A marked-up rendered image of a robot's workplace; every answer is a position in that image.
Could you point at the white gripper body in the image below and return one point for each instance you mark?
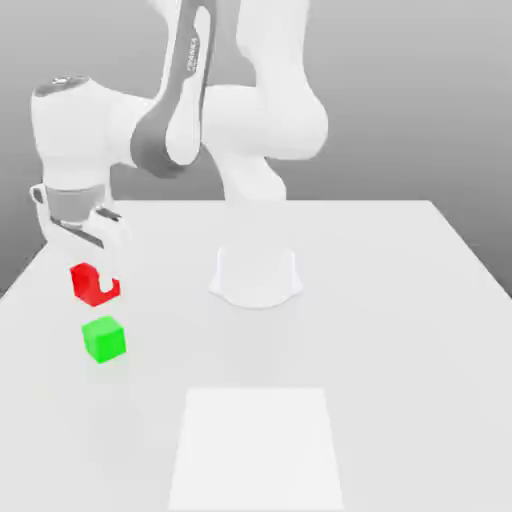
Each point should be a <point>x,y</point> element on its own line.
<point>114,240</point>

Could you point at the small red cube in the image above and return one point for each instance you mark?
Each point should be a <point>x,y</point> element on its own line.
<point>84,286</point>

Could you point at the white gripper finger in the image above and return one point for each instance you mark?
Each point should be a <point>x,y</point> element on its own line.
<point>107,274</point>

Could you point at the small green cube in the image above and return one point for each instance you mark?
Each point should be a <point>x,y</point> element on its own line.
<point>104,340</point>

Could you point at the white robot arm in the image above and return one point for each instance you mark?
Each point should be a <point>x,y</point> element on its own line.
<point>256,120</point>

